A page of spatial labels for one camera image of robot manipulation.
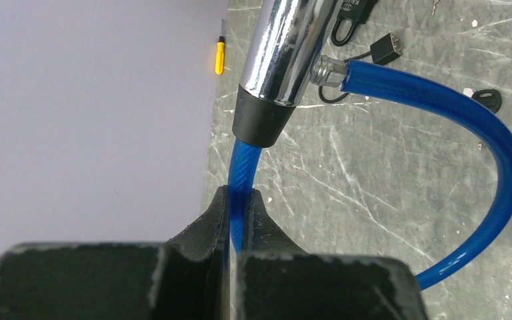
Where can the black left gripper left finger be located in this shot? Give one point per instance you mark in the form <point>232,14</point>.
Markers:
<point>185,277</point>

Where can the yellow screwdriver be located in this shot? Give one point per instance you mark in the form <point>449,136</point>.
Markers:
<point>220,51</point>

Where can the blue cable lock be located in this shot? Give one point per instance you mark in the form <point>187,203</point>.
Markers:
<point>285,56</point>

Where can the black head key on table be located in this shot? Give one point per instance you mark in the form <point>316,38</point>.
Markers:
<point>490,98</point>

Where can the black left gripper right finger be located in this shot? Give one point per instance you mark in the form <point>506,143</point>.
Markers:
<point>277,279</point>

